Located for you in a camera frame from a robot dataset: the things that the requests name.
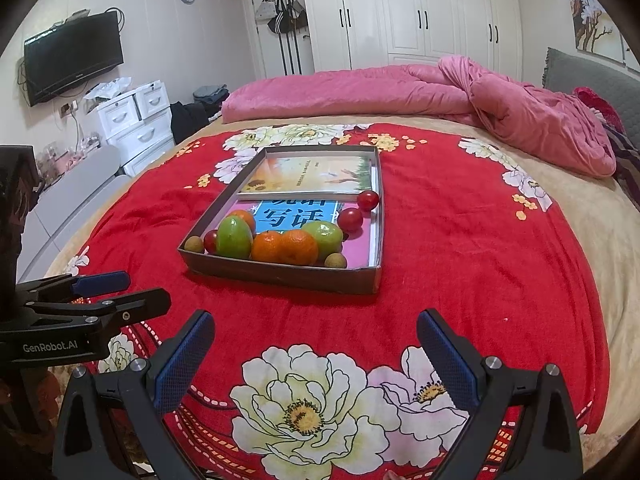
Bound flower wall painting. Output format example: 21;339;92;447
562;0;640;68

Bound grey pillow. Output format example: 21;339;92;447
542;47;640;126

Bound grey cardboard tray box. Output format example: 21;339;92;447
178;146;383;295

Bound white drawer chest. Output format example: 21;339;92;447
82;80;176;177

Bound dark brown hanging bag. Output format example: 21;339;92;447
287;0;308;31

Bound black wall television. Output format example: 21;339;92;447
23;11;125;107

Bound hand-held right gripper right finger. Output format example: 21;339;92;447
416;309;585;480

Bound white wardrobe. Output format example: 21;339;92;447
297;0;523;83

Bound black white striped bag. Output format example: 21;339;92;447
267;0;292;36

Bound white door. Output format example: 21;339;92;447
240;0;316;81

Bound white plastic bag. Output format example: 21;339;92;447
82;77;133;103

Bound striped pillow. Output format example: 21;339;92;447
602;122;640;196

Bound light grey bench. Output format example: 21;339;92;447
15;145;122;281

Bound folded jeans stack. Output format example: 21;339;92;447
192;85;230;106

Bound orange mandarin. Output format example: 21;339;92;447
250;230;286;264
279;229;319;267
231;209;257;236

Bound pink cover book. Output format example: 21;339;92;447
215;192;378;268

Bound red pillow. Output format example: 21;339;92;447
572;86;621;126

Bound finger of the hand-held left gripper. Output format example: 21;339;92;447
15;270;132;306
22;287;172;331

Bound red floral blanket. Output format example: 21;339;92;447
45;127;613;480

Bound green jujube fruit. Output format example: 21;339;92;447
216;215;253;261
300;220;344;260

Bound black hanging straps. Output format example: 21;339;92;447
277;32;301;77

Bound person's patterned clothing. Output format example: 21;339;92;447
0;365;66;461

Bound sunflower cover book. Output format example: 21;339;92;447
237;156;373;196

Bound black garment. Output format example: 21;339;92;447
170;101;213;143

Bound pink quilt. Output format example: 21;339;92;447
221;56;617;177

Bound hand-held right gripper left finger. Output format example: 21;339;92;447
51;310;217;480

